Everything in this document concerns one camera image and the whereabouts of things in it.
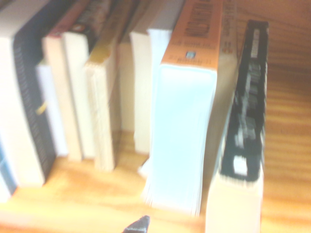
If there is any black cover paperback book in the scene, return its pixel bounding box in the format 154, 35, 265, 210
205, 19, 270, 233

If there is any navy cover white page book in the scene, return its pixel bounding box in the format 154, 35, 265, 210
0, 0, 59, 189

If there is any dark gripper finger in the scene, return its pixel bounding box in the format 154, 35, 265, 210
122, 215, 151, 233

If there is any wooden bookshelf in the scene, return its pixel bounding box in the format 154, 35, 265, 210
0, 0, 311, 233

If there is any small white page book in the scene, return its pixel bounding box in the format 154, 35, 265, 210
35, 63, 68, 156

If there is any yellowed page old paperback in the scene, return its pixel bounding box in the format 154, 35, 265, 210
83, 0, 118, 172

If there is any thick white page paperback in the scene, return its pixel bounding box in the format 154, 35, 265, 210
138, 0, 238, 218

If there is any white page thin book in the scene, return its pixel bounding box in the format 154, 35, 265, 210
129, 29, 153, 154

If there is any pink cover paperback book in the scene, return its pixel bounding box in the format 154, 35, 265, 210
42, 0, 84, 161

